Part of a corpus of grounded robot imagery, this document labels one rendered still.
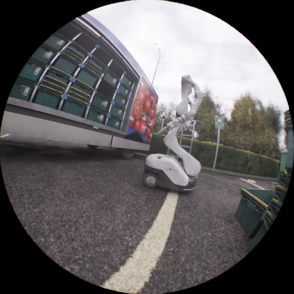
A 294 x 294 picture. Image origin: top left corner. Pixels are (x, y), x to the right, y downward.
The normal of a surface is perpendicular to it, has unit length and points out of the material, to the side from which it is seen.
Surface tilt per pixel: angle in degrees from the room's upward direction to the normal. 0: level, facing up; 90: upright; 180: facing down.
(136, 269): 0
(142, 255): 0
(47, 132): 90
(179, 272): 0
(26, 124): 90
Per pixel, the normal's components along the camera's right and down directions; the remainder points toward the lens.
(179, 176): -0.30, -0.06
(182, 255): 0.19, -0.98
